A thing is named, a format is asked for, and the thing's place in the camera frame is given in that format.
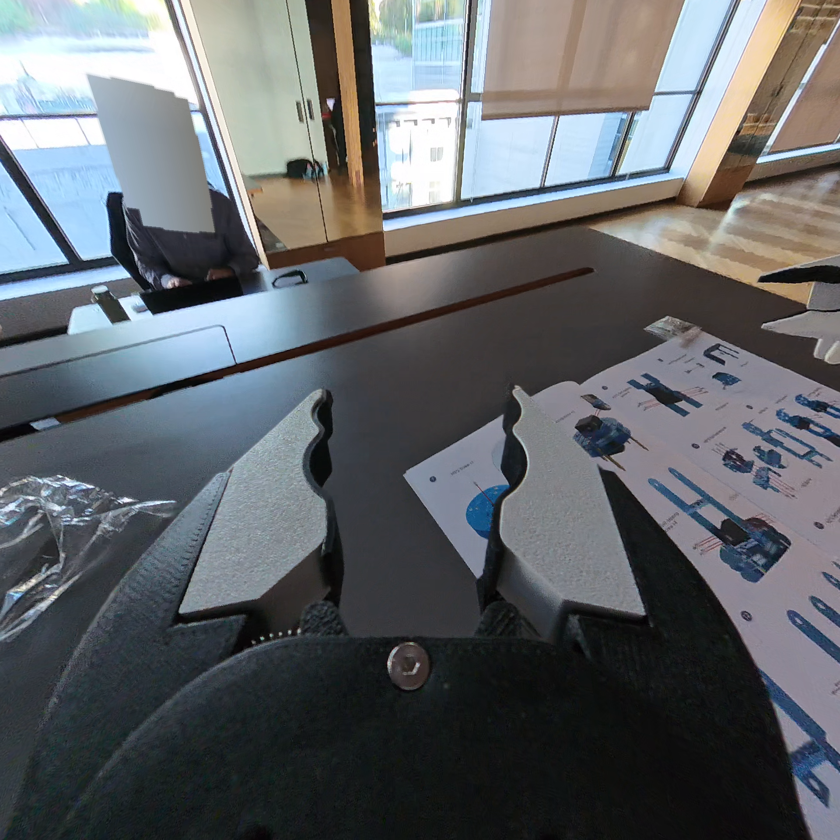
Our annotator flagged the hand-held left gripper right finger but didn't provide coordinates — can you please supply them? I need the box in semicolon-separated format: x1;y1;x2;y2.
477;385;648;643

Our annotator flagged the black desk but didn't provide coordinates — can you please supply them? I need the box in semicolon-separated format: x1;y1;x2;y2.
0;226;840;815

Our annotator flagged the dark bottle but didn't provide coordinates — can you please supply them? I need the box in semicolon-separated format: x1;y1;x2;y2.
91;285;131;324

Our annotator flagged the large glass window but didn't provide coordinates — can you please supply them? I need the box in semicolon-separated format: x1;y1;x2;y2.
0;0;232;280
369;0;700;214

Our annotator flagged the beige roller blind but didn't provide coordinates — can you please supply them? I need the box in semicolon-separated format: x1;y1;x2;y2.
481;0;687;121
769;26;840;156

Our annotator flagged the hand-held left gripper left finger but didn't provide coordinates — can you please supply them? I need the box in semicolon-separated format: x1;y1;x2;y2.
178;388;344;635

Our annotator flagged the black laptop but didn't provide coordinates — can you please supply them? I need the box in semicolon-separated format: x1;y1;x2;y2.
139;278;244;315

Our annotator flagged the crumpled clear plastic wrap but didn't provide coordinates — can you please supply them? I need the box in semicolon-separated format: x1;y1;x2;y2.
0;474;179;643

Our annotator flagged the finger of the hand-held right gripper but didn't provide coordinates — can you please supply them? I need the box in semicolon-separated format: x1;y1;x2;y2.
758;256;840;309
761;307;840;363

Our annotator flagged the small shiny parts bag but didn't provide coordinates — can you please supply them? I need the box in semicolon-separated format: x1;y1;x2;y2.
644;315;703;343

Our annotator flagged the black office chair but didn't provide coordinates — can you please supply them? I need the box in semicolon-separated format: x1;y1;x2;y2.
106;192;153;291

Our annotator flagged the printed instruction sheet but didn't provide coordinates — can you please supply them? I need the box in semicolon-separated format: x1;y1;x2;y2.
403;328;840;840

